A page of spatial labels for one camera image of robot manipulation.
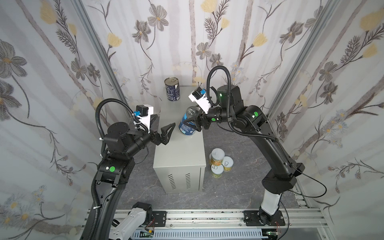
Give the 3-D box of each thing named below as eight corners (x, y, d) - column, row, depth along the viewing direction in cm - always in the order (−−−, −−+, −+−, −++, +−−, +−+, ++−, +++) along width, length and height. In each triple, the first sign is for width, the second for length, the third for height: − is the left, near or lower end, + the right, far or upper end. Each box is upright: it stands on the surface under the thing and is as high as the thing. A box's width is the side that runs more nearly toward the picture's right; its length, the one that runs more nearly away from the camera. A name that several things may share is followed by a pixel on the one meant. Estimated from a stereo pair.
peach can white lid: (210, 170, 93) (212, 159, 82) (209, 160, 98) (211, 148, 86) (221, 170, 93) (225, 159, 82) (220, 160, 98) (224, 148, 86)
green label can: (210, 178, 90) (211, 173, 85) (210, 168, 94) (211, 164, 89) (223, 178, 90) (224, 173, 85) (221, 169, 94) (223, 164, 89)
